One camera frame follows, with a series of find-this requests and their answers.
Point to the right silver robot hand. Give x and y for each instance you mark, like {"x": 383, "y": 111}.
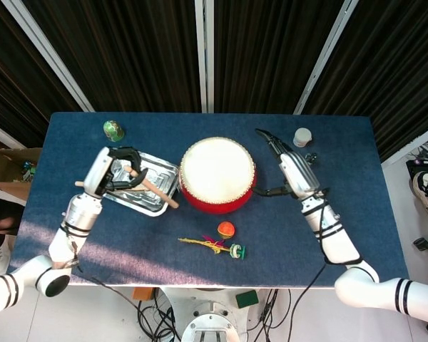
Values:
{"x": 299, "y": 171}

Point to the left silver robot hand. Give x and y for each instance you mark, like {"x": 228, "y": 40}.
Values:
{"x": 96, "y": 171}

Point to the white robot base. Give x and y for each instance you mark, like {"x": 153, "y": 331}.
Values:
{"x": 210, "y": 320}

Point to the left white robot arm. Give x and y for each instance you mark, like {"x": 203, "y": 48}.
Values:
{"x": 82, "y": 213}

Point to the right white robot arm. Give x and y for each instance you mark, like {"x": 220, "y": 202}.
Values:
{"x": 328, "y": 228}

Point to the rectangular stainless steel tray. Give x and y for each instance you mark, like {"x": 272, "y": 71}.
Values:
{"x": 158, "y": 167}

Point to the red drum with white head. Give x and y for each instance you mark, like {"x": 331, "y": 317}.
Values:
{"x": 215, "y": 167}

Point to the white plastic jar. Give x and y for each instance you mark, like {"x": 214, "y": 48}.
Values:
{"x": 302, "y": 137}

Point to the green painted doll figure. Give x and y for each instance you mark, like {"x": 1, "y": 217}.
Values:
{"x": 113, "y": 130}

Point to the blue table cloth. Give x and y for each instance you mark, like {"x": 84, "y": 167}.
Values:
{"x": 278, "y": 242}

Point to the cardboard box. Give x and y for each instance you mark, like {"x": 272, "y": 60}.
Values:
{"x": 7, "y": 160}

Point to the orange and gold ball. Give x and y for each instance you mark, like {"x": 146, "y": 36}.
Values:
{"x": 225, "y": 229}

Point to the feather shuttlecock with green base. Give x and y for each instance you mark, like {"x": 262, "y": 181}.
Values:
{"x": 237, "y": 251}

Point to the dark trouser leg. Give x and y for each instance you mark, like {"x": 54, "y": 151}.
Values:
{"x": 0, "y": 217}

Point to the black pleated curtain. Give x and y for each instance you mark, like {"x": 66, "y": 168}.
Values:
{"x": 146, "y": 53}

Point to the orange block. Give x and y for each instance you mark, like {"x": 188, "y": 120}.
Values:
{"x": 142, "y": 294}

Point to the green block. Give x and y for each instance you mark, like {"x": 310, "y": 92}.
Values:
{"x": 247, "y": 299}

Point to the white metal frame post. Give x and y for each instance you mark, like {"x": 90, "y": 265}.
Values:
{"x": 204, "y": 53}
{"x": 328, "y": 53}
{"x": 46, "y": 46}
{"x": 3, "y": 132}
{"x": 413, "y": 142}

